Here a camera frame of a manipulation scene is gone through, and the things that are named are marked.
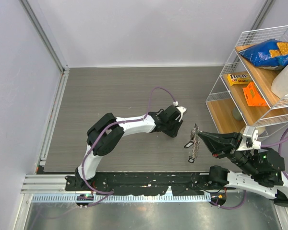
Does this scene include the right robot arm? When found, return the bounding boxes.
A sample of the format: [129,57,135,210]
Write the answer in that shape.
[198,126,288,207]

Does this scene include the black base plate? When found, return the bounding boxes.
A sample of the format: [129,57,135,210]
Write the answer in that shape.
[65,166,229,196]

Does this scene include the white plastic bottle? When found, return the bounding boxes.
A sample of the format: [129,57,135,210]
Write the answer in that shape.
[271,65,288,98]

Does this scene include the blue chips bag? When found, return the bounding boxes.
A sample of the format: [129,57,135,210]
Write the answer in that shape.
[239,39,288,70]

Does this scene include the white slotted cable duct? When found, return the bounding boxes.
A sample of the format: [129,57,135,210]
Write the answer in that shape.
[31,193,211,203]

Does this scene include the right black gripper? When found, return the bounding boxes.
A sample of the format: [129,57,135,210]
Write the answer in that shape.
[196,130,258,175]

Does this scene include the keychain with keys and strap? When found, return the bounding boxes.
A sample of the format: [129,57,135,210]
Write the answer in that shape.
[184,123,200,163]

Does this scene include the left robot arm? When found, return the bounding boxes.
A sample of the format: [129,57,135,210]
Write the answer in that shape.
[65,104,187,191]

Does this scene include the orange candy bag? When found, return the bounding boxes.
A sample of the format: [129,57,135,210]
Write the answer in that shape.
[242,82,268,107]

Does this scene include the cream lotion bottle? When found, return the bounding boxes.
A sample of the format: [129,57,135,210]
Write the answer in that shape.
[240,125,267,138]

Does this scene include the yellow candy bag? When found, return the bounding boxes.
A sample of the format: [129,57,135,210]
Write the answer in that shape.
[227,73,252,86]

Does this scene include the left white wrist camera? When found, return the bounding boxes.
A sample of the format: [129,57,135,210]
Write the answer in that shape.
[173,101,187,122]

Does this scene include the white wire shelf rack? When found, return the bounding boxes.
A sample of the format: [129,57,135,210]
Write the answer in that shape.
[206,25,288,140]

